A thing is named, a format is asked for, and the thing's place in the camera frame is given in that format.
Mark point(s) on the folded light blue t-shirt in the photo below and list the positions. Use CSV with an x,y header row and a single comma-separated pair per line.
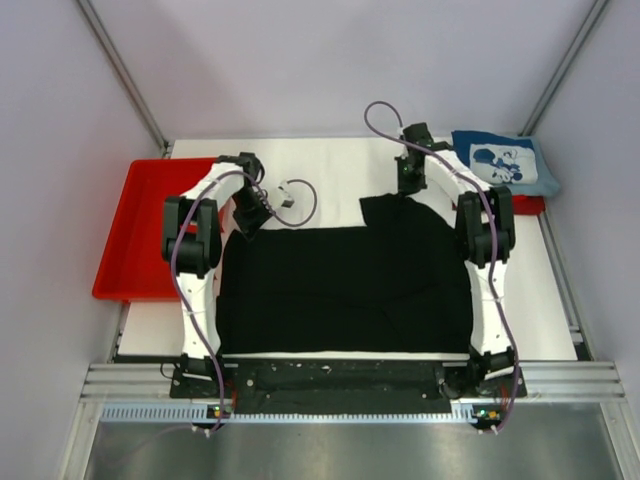
x,y
546,186

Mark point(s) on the folded red t-shirt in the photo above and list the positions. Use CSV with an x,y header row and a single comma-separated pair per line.
x,y
528,205

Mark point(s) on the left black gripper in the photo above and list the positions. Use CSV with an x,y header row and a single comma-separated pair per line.
x,y
248,226

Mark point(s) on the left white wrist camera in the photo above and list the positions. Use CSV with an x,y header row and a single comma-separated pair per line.
x,y
282,197

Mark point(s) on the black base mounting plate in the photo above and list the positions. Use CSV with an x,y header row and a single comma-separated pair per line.
x,y
318,387

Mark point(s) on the left aluminium frame post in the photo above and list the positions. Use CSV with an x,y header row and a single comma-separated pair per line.
x,y
110,51

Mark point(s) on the grey slotted cable duct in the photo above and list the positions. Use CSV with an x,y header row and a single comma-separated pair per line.
x,y
203,414

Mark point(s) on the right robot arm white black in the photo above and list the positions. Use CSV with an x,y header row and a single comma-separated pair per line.
x,y
485,232

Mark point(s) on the red plastic bin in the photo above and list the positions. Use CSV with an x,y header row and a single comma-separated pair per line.
x,y
132,268

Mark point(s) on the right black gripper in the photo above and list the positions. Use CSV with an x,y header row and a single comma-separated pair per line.
x,y
404,188

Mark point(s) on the black t-shirt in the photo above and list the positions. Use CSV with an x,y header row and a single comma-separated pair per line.
x,y
396,284

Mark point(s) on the right aluminium frame post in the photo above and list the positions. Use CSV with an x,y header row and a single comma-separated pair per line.
x,y
596,13

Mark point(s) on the aluminium frame post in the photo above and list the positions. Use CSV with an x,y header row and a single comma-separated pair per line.
x,y
110,51
596,13

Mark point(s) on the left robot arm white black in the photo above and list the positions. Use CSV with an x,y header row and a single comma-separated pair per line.
x,y
192,245

